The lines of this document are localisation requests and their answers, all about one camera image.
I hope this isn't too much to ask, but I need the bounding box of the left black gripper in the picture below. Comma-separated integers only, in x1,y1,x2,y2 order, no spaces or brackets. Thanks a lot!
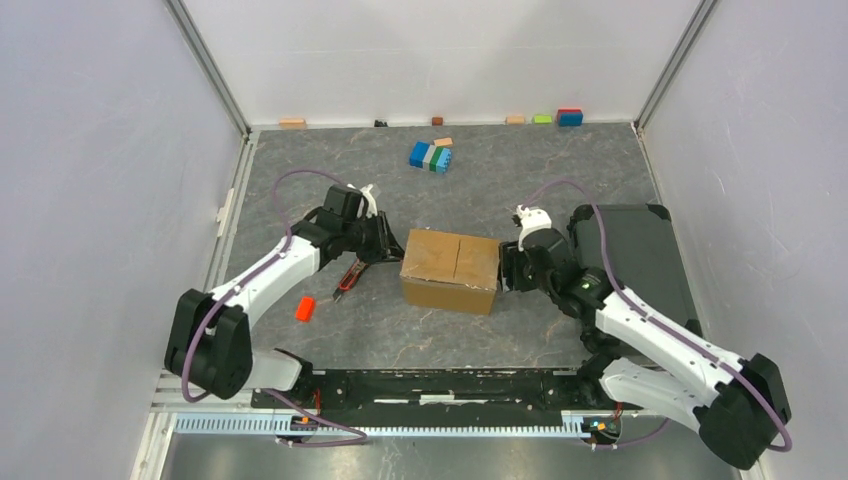
341,210,408,265

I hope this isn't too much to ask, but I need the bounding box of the brown cardboard express box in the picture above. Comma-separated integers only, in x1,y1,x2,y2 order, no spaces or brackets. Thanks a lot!
399,229,500,315

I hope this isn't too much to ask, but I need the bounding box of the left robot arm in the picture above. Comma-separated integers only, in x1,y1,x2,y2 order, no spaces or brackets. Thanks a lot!
164,184,403,408

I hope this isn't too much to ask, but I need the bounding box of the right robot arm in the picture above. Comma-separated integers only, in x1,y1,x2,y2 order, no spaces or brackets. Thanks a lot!
499,228,793,470

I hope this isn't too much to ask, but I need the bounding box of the small red block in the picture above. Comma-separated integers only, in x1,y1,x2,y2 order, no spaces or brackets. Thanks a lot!
294,296,317,323

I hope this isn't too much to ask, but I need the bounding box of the blue green block stack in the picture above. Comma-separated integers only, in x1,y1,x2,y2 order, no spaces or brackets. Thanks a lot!
408,142,453,174

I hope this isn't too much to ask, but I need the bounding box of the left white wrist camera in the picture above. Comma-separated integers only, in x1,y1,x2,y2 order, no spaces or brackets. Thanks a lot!
358,183,380,219

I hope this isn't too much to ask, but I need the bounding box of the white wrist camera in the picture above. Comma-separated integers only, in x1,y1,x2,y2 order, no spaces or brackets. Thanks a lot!
516,205,552,251
358,183,380,219

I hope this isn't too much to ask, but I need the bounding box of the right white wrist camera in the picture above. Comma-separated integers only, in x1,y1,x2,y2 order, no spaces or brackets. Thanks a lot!
516,205,552,251

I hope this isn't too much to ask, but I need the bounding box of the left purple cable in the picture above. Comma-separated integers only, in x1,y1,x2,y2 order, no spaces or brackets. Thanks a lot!
180,169,370,448

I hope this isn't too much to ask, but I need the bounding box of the purple cable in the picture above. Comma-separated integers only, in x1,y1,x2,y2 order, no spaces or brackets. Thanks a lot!
180,169,370,448
523,179,794,454

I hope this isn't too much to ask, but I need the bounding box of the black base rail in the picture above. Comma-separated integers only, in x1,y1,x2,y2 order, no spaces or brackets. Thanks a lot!
285,368,618,427

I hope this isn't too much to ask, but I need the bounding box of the tan block at wall left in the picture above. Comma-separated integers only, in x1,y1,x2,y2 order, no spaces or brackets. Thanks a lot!
278,118,307,130

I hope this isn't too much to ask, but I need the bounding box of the red blue block at wall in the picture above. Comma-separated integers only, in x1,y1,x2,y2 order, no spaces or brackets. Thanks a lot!
556,108,584,127

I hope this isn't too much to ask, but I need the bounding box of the white toothed cable duct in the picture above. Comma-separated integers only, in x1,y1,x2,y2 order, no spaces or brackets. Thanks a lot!
173,412,589,439

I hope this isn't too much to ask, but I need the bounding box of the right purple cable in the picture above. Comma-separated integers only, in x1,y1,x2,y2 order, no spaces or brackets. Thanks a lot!
523,179,794,454

